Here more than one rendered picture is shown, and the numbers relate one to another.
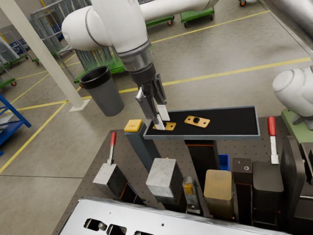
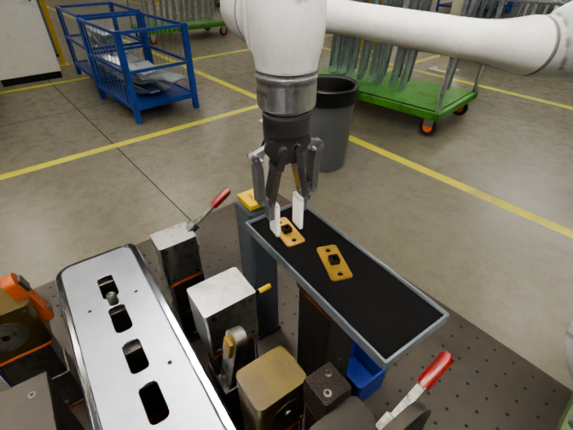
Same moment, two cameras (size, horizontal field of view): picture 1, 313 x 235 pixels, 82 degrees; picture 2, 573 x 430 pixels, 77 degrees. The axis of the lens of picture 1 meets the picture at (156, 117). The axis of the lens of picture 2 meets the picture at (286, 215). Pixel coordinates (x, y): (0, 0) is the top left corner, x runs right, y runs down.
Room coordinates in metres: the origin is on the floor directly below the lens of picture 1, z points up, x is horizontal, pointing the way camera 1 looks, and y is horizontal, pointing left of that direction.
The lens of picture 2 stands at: (0.02, -0.23, 1.60)
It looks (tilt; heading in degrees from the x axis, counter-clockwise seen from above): 37 degrees down; 23
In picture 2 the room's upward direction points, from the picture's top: straight up
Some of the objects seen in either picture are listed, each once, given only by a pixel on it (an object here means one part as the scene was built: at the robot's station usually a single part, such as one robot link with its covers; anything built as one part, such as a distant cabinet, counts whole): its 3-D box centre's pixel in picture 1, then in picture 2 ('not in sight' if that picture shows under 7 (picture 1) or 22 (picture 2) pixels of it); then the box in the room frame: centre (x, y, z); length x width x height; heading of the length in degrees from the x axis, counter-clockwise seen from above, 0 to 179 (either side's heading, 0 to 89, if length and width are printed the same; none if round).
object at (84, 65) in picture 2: not in sight; (106, 44); (4.20, 4.46, 0.47); 1.20 x 0.80 x 0.95; 62
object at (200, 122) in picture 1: (196, 120); (333, 259); (0.47, -0.12, 1.17); 0.08 x 0.04 x 0.01; 38
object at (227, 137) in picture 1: (197, 123); (332, 264); (0.46, -0.12, 1.16); 0.37 x 0.14 x 0.02; 58
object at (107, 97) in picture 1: (104, 92); (325, 124); (2.89, 0.64, 0.36); 0.50 x 0.50 x 0.73
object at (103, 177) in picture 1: (125, 192); (190, 286); (0.52, 0.27, 0.88); 0.12 x 0.07 x 0.36; 148
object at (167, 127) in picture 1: (163, 125); (286, 229); (0.51, -0.01, 1.17); 0.08 x 0.04 x 0.01; 51
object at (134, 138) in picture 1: (152, 160); (259, 272); (0.60, 0.10, 0.92); 0.08 x 0.08 x 0.44; 58
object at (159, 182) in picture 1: (177, 198); (237, 352); (0.38, 0.04, 0.90); 0.13 x 0.08 x 0.41; 148
